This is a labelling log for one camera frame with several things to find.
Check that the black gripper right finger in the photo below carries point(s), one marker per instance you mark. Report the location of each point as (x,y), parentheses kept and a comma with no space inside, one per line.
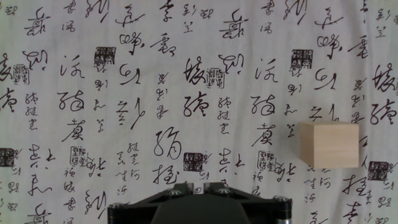
(270,211)

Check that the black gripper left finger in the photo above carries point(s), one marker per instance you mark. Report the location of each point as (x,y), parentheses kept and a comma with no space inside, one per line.
(130,211)

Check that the small wooden cube block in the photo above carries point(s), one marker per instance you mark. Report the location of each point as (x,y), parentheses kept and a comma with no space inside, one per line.
(332,146)

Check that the calligraphy print beige tablecloth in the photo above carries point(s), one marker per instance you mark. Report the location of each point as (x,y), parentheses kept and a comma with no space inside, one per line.
(93,124)

